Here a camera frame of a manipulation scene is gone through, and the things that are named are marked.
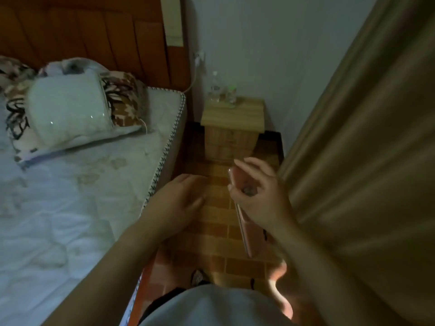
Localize person's right hand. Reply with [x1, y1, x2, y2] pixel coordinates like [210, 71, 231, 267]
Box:
[227, 157, 297, 235]

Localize person's left hand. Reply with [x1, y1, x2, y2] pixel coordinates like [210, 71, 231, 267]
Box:
[140, 173, 208, 242]

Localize pink smartphone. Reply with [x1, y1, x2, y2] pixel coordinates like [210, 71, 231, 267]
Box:
[227, 167, 264, 259]

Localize person's right forearm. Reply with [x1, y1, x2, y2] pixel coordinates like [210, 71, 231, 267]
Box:
[271, 216, 403, 326]

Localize person's left forearm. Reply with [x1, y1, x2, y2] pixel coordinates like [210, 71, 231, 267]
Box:
[41, 215, 171, 326]

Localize light wooden nightstand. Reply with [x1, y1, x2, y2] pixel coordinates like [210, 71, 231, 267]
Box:
[200, 96, 266, 163]

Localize person's grey shoe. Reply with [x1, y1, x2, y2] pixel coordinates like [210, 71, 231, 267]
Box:
[191, 269, 212, 288]

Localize person's black shorts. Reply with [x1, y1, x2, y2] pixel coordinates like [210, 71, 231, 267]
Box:
[138, 287, 187, 324]

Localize person's grey shirt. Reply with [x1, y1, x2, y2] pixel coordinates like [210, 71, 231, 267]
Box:
[140, 285, 294, 326]

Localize clear plastic bottle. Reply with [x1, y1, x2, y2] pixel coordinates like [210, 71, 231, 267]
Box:
[209, 71, 222, 103]

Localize white quilted mattress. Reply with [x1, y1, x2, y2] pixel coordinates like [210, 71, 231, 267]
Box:
[0, 86, 187, 326]

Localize floral patterned pillow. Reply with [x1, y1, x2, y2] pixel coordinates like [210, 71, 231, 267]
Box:
[0, 56, 145, 167]

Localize beige curtain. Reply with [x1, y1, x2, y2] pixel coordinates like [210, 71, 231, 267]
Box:
[277, 0, 435, 326]

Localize white fluffy cushion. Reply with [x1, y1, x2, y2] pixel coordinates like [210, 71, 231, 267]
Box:
[25, 69, 114, 148]

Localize beige headboard panel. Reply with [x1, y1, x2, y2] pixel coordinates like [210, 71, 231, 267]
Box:
[160, 0, 184, 47]

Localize brown wooden headboard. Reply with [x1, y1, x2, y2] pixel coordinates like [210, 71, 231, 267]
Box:
[0, 0, 191, 93]

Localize white charging cable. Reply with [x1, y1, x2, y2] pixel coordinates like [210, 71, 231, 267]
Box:
[182, 62, 201, 93]

